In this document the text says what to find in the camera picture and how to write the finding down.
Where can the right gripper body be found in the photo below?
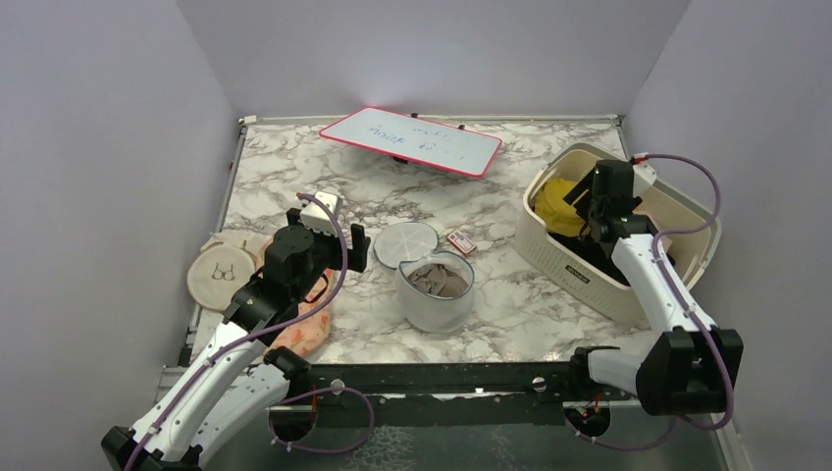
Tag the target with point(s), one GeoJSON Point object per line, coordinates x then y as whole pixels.
{"type": "Point", "coordinates": [595, 211]}

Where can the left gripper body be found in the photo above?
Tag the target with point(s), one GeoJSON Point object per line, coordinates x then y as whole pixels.
{"type": "Point", "coordinates": [327, 248]}

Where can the yellow bra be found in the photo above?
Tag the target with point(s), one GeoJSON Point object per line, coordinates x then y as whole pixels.
{"type": "Point", "coordinates": [560, 218]}

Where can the white mesh laundry bag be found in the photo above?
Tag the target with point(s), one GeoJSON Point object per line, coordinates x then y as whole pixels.
{"type": "Point", "coordinates": [405, 247]}

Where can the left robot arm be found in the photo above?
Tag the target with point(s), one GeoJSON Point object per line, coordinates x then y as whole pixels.
{"type": "Point", "coordinates": [238, 374]}

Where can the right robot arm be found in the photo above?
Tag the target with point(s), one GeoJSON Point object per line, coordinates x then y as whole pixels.
{"type": "Point", "coordinates": [693, 366]}

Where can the cream laundry basket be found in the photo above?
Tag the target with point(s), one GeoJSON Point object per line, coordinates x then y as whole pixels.
{"type": "Point", "coordinates": [668, 209]}

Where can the pink floral laundry bag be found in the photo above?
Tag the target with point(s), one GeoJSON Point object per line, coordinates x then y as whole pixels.
{"type": "Point", "coordinates": [305, 337]}

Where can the beige round bra bag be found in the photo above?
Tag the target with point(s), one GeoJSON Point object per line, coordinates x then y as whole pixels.
{"type": "Point", "coordinates": [223, 265]}

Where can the small red card box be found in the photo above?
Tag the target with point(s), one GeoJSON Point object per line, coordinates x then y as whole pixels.
{"type": "Point", "coordinates": [461, 242]}

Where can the red framed whiteboard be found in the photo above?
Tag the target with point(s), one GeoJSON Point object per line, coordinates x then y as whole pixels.
{"type": "Point", "coordinates": [440, 146]}

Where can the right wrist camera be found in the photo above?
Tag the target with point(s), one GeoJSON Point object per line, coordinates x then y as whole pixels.
{"type": "Point", "coordinates": [643, 172]}

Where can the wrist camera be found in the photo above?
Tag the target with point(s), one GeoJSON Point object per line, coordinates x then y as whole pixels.
{"type": "Point", "coordinates": [314, 218]}
{"type": "Point", "coordinates": [643, 172]}

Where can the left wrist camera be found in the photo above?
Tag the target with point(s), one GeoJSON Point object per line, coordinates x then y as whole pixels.
{"type": "Point", "coordinates": [314, 218]}

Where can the black front mounting rail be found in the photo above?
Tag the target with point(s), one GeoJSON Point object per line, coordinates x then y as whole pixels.
{"type": "Point", "coordinates": [436, 394]}

